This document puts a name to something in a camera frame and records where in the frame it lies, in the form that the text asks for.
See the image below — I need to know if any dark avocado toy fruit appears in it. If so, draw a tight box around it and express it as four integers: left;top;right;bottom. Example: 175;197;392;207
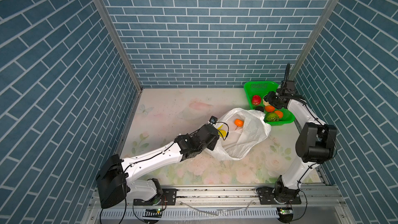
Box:
255;106;264;112

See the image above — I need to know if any red toy fruit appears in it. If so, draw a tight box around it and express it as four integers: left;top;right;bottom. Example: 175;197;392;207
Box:
251;95;262;106

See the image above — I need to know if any green plastic basket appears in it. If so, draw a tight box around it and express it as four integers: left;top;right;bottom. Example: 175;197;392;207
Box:
244;81;295;126

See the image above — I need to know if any orange toy fruit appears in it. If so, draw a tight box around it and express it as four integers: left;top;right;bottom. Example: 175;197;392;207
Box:
274;110;284;119
264;105;275;113
234;119;244;128

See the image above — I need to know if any white plastic bag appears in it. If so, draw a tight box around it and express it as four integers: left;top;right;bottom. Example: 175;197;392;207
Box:
205;108;271;161

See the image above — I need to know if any yellow toy fruit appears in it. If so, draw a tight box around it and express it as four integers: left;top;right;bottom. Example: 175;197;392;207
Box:
218;124;227;140

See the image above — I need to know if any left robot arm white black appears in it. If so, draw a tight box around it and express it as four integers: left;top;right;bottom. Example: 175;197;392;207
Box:
95;123;220;209

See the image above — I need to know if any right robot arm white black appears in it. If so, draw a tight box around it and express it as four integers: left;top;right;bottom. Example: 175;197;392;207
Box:
263;79;337;204

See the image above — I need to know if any orange toy fruit in basket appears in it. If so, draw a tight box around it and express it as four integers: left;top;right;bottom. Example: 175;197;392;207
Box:
274;110;284;119

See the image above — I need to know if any green toy fruit in basket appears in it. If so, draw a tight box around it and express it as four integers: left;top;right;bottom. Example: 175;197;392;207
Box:
264;112;280;122

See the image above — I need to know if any left controller board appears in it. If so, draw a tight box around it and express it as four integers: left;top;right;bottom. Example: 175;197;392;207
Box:
142;209;163;224

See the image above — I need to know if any controller board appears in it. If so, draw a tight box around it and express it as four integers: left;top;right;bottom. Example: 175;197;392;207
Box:
142;209;163;224
277;207;294;224

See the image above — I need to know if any right controller board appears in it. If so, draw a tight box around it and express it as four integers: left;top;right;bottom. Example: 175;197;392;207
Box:
277;207;294;224

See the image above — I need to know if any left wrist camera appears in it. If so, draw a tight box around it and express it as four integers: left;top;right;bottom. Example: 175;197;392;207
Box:
209;116;218;125

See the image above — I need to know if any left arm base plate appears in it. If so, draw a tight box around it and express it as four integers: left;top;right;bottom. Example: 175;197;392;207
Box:
133;188;177;206

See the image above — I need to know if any white vented cable duct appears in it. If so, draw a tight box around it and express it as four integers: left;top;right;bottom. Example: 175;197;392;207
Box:
99;207;278;221

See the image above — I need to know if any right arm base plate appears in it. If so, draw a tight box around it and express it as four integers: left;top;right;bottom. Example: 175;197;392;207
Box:
256;186;302;205

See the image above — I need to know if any aluminium mounting rail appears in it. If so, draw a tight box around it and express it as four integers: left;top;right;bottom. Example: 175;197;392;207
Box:
90;185;346;209

